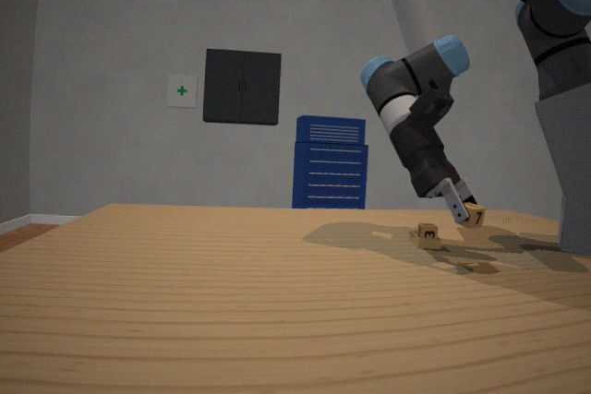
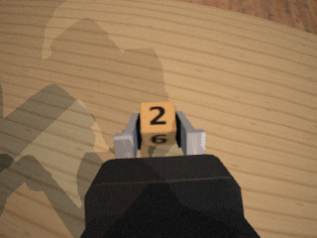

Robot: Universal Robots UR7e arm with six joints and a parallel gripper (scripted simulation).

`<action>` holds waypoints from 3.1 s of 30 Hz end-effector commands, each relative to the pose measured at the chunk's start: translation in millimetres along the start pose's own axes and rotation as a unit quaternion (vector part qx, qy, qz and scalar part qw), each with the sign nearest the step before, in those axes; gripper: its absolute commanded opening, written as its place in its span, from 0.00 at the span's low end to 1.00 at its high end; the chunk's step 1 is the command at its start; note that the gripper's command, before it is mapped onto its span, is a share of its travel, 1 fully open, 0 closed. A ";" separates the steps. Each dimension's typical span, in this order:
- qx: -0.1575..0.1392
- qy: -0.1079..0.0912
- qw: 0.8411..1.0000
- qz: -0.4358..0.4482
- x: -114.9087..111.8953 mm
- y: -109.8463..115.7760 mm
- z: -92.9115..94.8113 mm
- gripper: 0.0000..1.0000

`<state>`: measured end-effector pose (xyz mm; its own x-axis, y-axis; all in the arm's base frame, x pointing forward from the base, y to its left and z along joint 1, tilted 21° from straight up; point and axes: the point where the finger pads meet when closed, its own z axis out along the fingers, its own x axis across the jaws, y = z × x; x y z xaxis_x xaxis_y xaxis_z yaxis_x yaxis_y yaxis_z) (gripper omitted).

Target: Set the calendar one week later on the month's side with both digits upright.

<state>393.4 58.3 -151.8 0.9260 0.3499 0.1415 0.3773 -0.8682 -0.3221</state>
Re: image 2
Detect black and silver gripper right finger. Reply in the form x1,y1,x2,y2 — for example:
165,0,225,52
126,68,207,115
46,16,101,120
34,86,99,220
175,111,206,156

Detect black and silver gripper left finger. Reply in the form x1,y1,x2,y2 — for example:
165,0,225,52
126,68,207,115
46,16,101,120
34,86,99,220
113,113,142,159

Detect beige cube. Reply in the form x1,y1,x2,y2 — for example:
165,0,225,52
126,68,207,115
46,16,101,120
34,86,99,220
140,101,176,146

